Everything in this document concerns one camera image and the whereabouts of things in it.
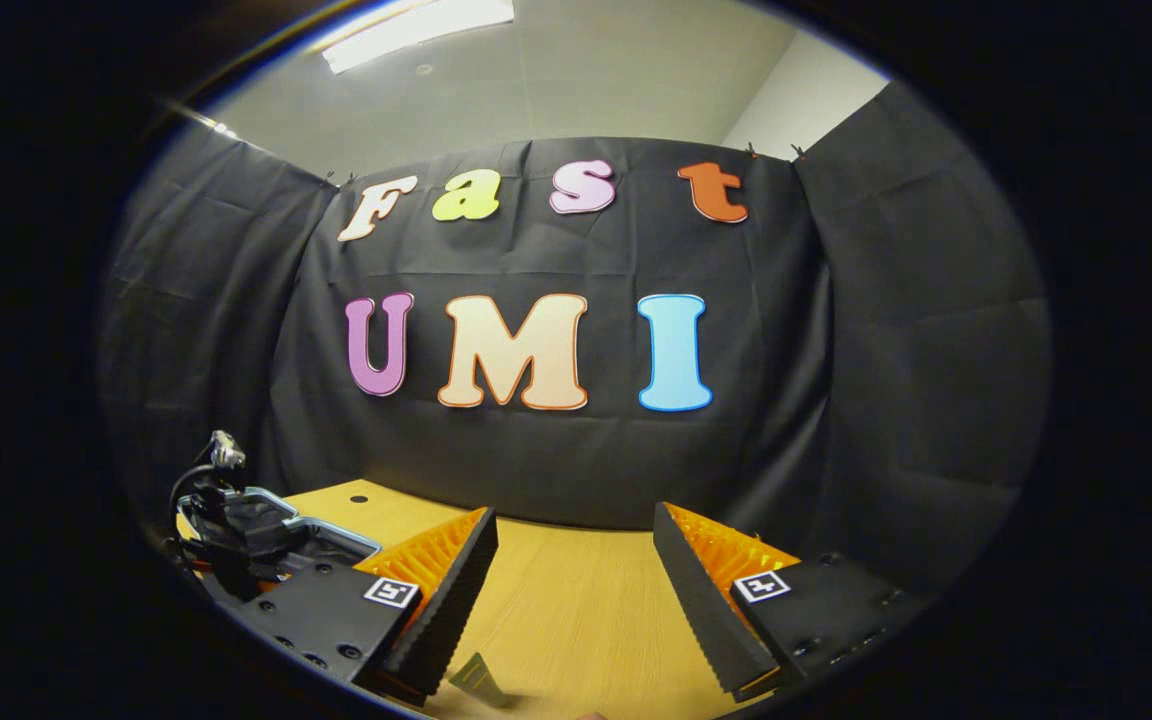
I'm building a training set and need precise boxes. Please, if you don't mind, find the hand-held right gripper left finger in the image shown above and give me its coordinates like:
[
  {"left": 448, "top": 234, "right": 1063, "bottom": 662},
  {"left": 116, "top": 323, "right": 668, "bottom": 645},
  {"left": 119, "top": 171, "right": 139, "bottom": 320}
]
[{"left": 236, "top": 507, "right": 499, "bottom": 706}]

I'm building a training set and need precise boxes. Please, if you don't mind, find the bright spot lamp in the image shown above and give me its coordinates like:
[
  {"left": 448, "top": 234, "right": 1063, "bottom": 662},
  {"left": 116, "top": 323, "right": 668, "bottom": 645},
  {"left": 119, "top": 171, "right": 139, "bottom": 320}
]
[{"left": 164, "top": 98, "right": 239, "bottom": 141}]

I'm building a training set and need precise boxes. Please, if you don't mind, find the black backdrop cloth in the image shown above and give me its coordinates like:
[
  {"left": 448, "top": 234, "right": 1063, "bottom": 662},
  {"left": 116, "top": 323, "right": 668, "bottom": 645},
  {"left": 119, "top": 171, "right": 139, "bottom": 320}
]
[{"left": 96, "top": 80, "right": 1055, "bottom": 601}]

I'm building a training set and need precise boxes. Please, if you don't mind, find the pale green sachet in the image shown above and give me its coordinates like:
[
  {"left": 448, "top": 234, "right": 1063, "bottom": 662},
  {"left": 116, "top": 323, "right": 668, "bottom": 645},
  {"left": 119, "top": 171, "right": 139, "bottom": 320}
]
[{"left": 446, "top": 652, "right": 513, "bottom": 707}]

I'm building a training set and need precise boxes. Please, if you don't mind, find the ceiling light panel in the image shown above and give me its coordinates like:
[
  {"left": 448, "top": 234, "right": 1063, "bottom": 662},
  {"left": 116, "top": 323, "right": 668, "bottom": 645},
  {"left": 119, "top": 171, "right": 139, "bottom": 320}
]
[{"left": 321, "top": 0, "right": 515, "bottom": 74}]

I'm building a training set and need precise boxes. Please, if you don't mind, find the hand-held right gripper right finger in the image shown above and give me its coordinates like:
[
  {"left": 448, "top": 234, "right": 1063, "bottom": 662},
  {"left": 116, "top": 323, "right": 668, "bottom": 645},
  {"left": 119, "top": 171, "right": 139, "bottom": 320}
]
[{"left": 651, "top": 502, "right": 937, "bottom": 701}]

